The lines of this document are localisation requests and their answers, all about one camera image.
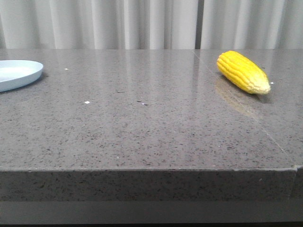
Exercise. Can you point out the yellow plastic corn cob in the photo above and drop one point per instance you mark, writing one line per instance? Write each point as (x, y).
(243, 73)

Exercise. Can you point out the light blue round plate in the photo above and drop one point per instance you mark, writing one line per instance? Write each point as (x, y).
(18, 73)

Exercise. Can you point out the grey pleated curtain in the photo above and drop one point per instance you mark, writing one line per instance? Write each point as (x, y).
(151, 24)

